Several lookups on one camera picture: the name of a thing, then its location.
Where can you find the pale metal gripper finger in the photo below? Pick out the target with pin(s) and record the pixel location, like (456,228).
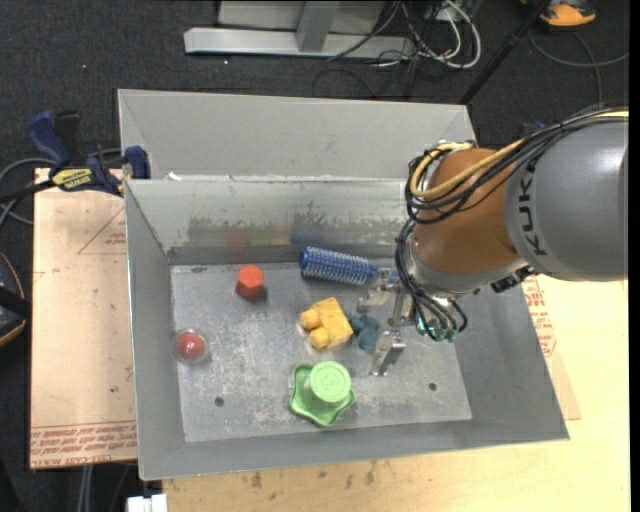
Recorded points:
(376,295)
(389,354)

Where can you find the small grey-blue toy figure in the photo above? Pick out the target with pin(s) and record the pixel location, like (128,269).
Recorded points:
(367,330)

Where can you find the blue bristled hair roller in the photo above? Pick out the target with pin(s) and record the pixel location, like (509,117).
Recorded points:
(337,266)

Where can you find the yellow toy building brick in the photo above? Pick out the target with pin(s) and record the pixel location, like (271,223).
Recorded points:
(330,320)

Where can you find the green flower-shaped toy cup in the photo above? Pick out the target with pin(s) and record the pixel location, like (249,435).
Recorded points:
(327,385)

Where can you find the red hexagonal block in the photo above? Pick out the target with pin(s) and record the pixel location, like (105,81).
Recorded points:
(249,282)

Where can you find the grey metal bin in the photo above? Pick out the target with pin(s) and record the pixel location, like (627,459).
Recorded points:
(260,350)

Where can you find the red ball in clear dome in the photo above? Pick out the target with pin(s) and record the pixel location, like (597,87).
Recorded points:
(190,345)

